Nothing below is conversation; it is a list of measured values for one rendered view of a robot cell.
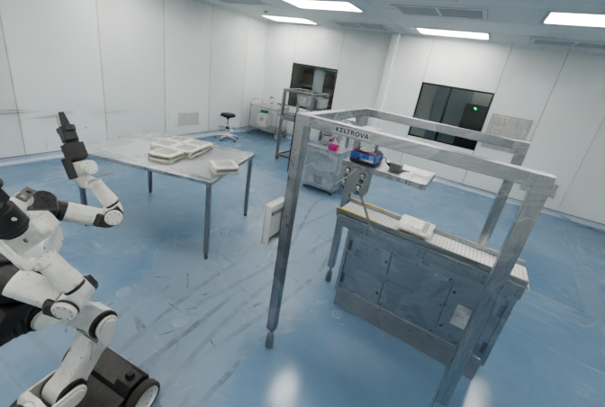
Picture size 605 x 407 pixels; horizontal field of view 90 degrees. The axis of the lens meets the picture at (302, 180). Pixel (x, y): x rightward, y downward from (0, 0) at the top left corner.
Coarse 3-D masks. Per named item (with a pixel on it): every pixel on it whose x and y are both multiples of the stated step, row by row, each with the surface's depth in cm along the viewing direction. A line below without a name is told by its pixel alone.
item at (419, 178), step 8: (344, 160) 227; (352, 160) 229; (384, 160) 243; (360, 168) 221; (368, 168) 218; (376, 168) 218; (384, 168) 221; (408, 168) 231; (416, 168) 234; (384, 176) 213; (392, 176) 210; (400, 176) 208; (408, 176) 211; (416, 176) 214; (424, 176) 217; (432, 176) 220; (408, 184) 206; (416, 184) 203; (424, 184) 202
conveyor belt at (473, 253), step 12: (348, 204) 260; (372, 216) 245; (384, 216) 249; (432, 240) 222; (444, 240) 225; (456, 252) 212; (468, 252) 214; (480, 252) 216; (492, 264) 204; (516, 264) 209; (528, 288) 186
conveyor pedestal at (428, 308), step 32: (352, 256) 252; (384, 256) 237; (352, 288) 260; (384, 288) 243; (416, 288) 229; (448, 288) 216; (480, 288) 204; (384, 320) 251; (416, 320) 235; (448, 320) 222; (448, 352) 228; (480, 352) 215
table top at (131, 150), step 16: (96, 144) 319; (112, 144) 326; (128, 144) 334; (144, 144) 343; (112, 160) 289; (128, 160) 291; (144, 160) 297; (176, 160) 310; (192, 160) 317; (208, 160) 324; (240, 160) 340; (176, 176) 279; (192, 176) 277; (208, 176) 283
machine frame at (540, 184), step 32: (320, 128) 158; (352, 128) 149; (448, 128) 213; (448, 160) 129; (480, 160) 123; (512, 160) 198; (288, 192) 179; (544, 192) 114; (288, 224) 185; (512, 224) 125; (288, 256) 198; (512, 256) 125; (480, 320) 138; (448, 384) 153
